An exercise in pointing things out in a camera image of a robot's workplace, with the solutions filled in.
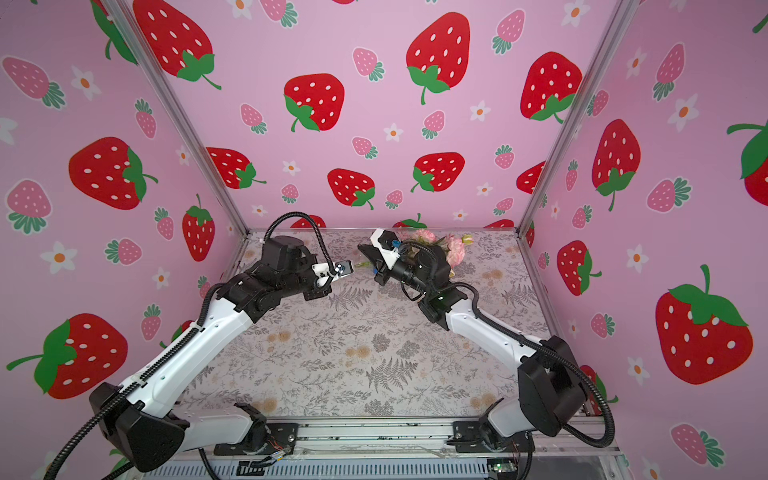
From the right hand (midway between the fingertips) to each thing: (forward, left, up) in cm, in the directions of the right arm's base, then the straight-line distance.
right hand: (356, 250), depth 68 cm
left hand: (+2, +7, -8) cm, 11 cm away
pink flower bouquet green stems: (+5, -23, -2) cm, 23 cm away
